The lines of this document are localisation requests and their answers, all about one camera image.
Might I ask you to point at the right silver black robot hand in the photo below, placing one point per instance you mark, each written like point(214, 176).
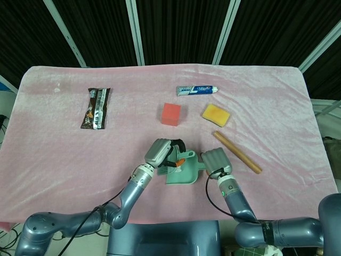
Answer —
point(215, 161)

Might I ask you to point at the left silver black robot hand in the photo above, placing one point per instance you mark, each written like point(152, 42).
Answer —
point(158, 152)

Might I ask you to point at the teal plastic hand broom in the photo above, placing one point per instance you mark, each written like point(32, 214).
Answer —
point(189, 154)

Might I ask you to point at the teal plastic dustpan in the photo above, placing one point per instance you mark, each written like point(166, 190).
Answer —
point(183, 177)

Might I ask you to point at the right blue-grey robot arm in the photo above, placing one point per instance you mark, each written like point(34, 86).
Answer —
point(293, 232)

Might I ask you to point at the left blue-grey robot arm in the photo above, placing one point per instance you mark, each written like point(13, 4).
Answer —
point(128, 197)

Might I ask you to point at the wooden stick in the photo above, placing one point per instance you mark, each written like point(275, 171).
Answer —
point(235, 151)

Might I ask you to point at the red foam cube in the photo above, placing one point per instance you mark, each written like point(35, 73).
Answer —
point(171, 113)

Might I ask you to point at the yellow green-backed sponge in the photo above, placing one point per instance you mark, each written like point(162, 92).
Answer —
point(215, 113)

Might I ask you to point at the blue white toothpaste tube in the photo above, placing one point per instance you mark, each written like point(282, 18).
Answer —
point(195, 90)

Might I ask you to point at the brown snack packet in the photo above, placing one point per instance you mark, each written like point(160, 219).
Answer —
point(96, 109)

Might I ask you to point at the pink velvet table cloth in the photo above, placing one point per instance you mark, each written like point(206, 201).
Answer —
point(80, 160)

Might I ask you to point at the blue-grey robot torso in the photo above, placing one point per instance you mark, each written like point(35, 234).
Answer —
point(162, 240)

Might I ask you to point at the green tiled box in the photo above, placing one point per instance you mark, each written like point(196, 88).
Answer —
point(250, 252)

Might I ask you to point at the dark olive bag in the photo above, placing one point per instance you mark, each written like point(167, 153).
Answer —
point(333, 148)

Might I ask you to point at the white metal rack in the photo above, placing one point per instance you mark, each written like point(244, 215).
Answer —
point(327, 114)

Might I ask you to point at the black curtain panel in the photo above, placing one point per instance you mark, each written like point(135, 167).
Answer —
point(21, 32)
point(330, 72)
point(274, 26)
point(181, 26)
point(101, 26)

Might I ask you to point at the white frame post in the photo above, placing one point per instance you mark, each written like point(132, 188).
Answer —
point(136, 32)
point(319, 45)
point(66, 34)
point(226, 32)

